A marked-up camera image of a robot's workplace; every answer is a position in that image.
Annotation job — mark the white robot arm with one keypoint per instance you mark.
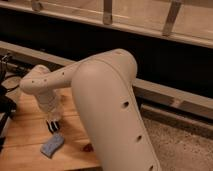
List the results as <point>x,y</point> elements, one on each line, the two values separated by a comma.
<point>102,90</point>

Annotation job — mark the black white striped cloth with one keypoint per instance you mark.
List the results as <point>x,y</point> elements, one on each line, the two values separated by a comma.
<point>53,126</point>

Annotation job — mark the black equipment at left edge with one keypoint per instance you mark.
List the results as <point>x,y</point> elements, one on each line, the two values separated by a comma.
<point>7,105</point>

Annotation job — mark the metal window bracket right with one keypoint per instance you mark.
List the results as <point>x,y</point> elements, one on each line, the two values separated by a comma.
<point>171,17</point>

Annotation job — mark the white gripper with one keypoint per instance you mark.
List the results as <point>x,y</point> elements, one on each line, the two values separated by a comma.
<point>53,112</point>

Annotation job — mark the metal window bracket middle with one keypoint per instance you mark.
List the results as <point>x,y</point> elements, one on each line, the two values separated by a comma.
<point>107,12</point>

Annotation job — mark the brown red sausage toy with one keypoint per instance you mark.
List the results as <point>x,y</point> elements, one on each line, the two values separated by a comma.
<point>88,148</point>

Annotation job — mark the metal window bracket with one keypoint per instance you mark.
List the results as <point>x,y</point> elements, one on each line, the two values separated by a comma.
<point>171,17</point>
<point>107,12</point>

